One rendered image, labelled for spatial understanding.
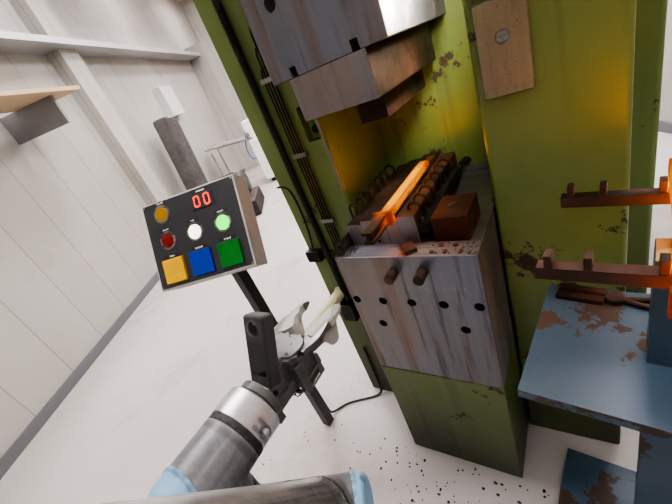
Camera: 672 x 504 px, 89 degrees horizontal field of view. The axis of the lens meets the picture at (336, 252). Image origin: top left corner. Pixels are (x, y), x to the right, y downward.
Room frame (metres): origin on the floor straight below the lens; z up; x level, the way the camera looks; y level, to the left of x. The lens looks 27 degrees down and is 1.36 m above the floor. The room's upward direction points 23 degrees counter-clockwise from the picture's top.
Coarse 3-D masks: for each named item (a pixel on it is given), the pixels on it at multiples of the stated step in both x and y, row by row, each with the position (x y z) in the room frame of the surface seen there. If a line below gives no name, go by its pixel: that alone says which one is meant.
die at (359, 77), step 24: (384, 48) 0.81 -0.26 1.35; (408, 48) 0.91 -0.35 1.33; (432, 48) 1.05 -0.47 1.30; (312, 72) 0.83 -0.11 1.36; (336, 72) 0.79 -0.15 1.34; (360, 72) 0.76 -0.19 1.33; (384, 72) 0.78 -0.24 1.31; (408, 72) 0.88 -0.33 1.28; (312, 96) 0.84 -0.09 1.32; (336, 96) 0.80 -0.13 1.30; (360, 96) 0.77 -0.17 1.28
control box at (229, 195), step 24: (192, 192) 1.08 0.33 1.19; (216, 192) 1.05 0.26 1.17; (240, 192) 1.04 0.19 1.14; (144, 216) 1.13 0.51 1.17; (168, 216) 1.09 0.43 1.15; (192, 216) 1.06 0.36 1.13; (216, 216) 1.02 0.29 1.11; (240, 216) 0.99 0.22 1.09; (192, 240) 1.03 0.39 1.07; (216, 240) 1.00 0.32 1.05; (240, 240) 0.96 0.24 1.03; (216, 264) 0.97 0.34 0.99; (240, 264) 0.94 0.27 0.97; (264, 264) 0.98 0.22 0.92; (168, 288) 1.01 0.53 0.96
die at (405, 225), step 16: (416, 160) 1.13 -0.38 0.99; (432, 160) 1.04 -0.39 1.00; (400, 176) 1.04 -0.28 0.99; (432, 176) 0.93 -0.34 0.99; (384, 192) 0.97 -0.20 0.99; (416, 192) 0.87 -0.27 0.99; (368, 208) 0.93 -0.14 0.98; (400, 208) 0.80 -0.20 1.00; (416, 208) 0.77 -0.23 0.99; (352, 224) 0.87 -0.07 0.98; (368, 224) 0.83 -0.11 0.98; (400, 224) 0.77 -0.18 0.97; (416, 224) 0.74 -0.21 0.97; (352, 240) 0.87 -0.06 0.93; (384, 240) 0.81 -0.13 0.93; (400, 240) 0.78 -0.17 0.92; (416, 240) 0.75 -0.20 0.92
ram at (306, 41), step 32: (256, 0) 0.87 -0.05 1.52; (288, 0) 0.83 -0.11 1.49; (320, 0) 0.78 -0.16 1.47; (352, 0) 0.74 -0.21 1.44; (384, 0) 0.73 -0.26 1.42; (416, 0) 0.86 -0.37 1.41; (256, 32) 0.90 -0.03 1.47; (288, 32) 0.84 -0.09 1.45; (320, 32) 0.80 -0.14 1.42; (352, 32) 0.75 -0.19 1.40; (384, 32) 0.71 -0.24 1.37; (288, 64) 0.86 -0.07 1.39; (320, 64) 0.81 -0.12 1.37
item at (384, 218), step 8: (416, 168) 1.00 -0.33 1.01; (424, 168) 1.00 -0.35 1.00; (408, 176) 0.97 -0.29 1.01; (416, 176) 0.95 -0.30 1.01; (408, 184) 0.91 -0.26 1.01; (400, 192) 0.87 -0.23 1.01; (392, 200) 0.84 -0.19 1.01; (400, 200) 0.84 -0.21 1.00; (384, 208) 0.82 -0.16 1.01; (392, 208) 0.80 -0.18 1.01; (376, 216) 0.78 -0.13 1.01; (384, 216) 0.76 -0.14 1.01; (392, 216) 0.77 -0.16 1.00; (376, 224) 0.74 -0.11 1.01; (384, 224) 0.77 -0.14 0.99; (392, 224) 0.77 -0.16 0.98; (368, 232) 0.71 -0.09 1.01; (376, 232) 0.73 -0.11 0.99; (368, 240) 0.71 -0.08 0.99; (376, 240) 0.71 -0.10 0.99
